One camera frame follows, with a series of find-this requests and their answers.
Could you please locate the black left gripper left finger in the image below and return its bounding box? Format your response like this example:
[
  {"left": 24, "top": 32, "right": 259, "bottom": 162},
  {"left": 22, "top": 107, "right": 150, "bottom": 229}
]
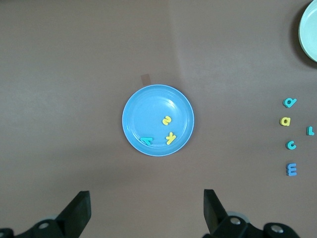
[{"left": 24, "top": 190, "right": 92, "bottom": 238}]

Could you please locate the yellow foam letter k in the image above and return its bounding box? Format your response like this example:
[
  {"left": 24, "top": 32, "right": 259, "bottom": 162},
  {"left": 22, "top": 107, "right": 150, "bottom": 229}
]
[{"left": 165, "top": 132, "right": 177, "bottom": 146}]

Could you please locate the blue foam letter m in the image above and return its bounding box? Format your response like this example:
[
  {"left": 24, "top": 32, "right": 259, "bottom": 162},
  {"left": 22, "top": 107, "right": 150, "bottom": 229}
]
[{"left": 286, "top": 163, "right": 297, "bottom": 177}]

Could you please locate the teal foam letter d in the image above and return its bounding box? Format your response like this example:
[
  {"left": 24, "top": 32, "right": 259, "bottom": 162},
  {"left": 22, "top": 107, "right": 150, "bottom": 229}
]
[{"left": 282, "top": 98, "right": 297, "bottom": 109}]

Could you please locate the blue round plate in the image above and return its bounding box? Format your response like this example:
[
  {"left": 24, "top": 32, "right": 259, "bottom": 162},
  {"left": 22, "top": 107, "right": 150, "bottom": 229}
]
[{"left": 121, "top": 84, "right": 195, "bottom": 157}]

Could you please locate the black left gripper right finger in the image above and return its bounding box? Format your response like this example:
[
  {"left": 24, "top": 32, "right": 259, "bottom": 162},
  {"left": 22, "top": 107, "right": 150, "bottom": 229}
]
[{"left": 203, "top": 189, "right": 251, "bottom": 238}]

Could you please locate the pale green round plate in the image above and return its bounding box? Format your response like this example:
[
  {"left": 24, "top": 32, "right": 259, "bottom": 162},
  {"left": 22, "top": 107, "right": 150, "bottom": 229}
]
[{"left": 298, "top": 0, "right": 317, "bottom": 62}]

